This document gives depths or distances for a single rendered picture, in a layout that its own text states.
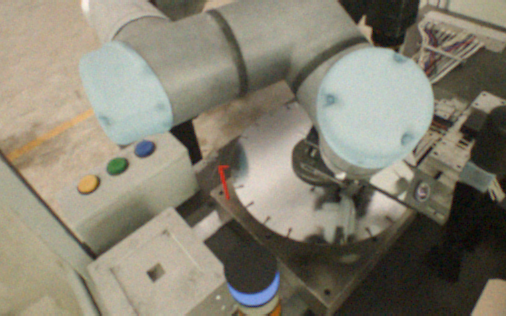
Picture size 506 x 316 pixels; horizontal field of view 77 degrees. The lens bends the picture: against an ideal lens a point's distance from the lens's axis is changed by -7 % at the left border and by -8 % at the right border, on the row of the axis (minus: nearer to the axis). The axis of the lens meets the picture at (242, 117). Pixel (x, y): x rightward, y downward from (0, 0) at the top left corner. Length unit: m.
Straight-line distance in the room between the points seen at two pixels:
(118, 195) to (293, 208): 0.35
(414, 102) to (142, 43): 0.18
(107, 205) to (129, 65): 0.53
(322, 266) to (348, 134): 0.44
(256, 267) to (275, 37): 0.18
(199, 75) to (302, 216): 0.37
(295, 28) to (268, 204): 0.37
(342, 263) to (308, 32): 0.46
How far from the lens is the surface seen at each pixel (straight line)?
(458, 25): 1.46
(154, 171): 0.74
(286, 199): 0.58
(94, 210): 0.73
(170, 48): 0.24
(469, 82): 1.25
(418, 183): 0.45
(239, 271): 0.30
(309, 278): 0.63
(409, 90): 0.23
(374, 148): 0.22
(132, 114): 0.24
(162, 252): 0.63
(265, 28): 0.26
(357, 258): 0.65
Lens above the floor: 1.43
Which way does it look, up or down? 42 degrees down
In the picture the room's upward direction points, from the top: 9 degrees counter-clockwise
